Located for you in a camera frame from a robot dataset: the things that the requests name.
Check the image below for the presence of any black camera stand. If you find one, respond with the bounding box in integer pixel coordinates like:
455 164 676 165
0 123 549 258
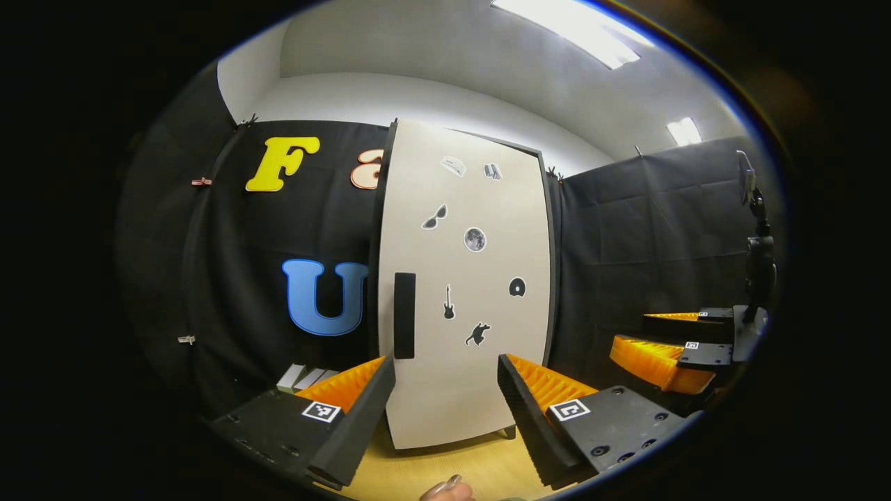
736 150 778 324

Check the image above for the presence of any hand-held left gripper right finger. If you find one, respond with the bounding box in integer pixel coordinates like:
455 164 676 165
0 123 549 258
496 353 699 491

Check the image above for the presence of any black backdrop cloth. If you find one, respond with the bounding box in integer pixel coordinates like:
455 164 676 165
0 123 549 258
115 63 780 425

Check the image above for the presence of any long ceiling light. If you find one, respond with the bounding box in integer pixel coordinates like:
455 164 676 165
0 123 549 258
489 0 656 70

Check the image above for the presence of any light green book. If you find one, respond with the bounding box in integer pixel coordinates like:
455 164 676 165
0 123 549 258
276 363 308 392

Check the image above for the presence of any grey cabinet door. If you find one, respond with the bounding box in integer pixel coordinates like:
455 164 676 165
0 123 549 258
378 119 555 451

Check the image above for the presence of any small ceiling light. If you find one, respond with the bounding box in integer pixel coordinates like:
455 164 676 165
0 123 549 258
666 116 704 147

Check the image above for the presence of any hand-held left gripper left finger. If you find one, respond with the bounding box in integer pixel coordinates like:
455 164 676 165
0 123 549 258
206 356 396 490

